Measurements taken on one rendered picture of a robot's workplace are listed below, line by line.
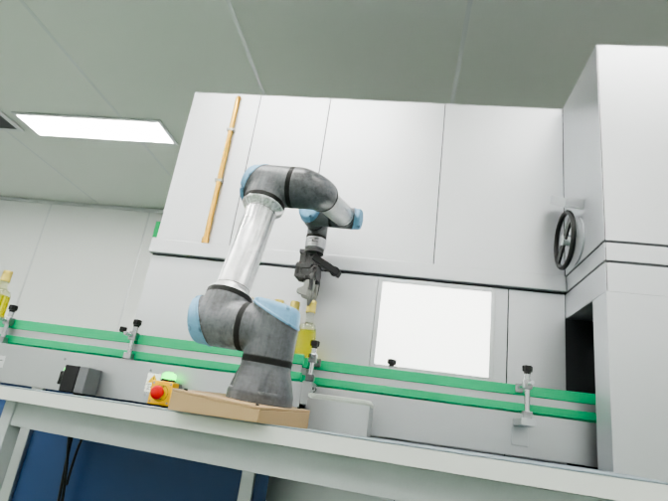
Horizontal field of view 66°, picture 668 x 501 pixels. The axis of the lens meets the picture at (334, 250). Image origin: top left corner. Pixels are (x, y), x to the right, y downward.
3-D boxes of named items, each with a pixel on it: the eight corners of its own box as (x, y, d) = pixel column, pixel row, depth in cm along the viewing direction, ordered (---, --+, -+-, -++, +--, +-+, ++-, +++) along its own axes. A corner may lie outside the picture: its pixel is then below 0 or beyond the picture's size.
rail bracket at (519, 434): (526, 446, 154) (527, 371, 161) (541, 447, 138) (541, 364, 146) (509, 444, 155) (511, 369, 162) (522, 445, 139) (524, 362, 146)
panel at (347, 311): (491, 384, 179) (494, 290, 190) (493, 383, 177) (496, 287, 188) (245, 353, 193) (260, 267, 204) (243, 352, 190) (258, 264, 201)
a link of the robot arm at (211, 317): (233, 340, 113) (297, 156, 141) (173, 331, 117) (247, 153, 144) (249, 360, 123) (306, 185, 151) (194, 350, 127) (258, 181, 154)
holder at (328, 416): (371, 436, 158) (373, 411, 161) (366, 436, 132) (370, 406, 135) (316, 428, 161) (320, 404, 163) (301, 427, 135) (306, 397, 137)
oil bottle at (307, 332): (308, 387, 174) (317, 325, 181) (306, 385, 169) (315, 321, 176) (292, 385, 175) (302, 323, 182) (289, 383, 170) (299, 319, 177)
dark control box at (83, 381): (95, 397, 162) (102, 370, 165) (81, 395, 155) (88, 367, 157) (72, 394, 163) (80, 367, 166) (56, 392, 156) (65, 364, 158)
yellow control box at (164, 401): (177, 409, 158) (183, 384, 160) (167, 408, 151) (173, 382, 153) (156, 406, 159) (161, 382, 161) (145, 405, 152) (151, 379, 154)
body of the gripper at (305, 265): (298, 283, 189) (303, 252, 193) (321, 285, 187) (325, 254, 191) (292, 277, 182) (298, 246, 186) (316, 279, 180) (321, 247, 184)
